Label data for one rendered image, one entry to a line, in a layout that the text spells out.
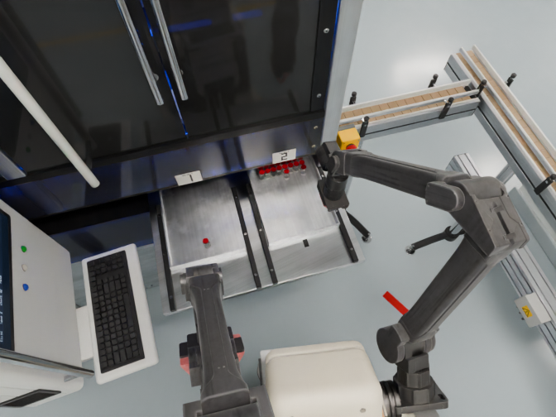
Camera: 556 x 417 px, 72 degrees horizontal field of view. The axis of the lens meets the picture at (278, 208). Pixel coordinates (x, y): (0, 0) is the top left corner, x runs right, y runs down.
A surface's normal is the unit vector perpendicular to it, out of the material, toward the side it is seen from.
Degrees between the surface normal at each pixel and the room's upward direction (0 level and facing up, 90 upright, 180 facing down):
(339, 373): 42
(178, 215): 0
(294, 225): 0
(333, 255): 0
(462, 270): 74
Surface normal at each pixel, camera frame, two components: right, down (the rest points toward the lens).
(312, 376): -0.07, -0.94
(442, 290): -0.90, 0.18
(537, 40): -0.01, -0.47
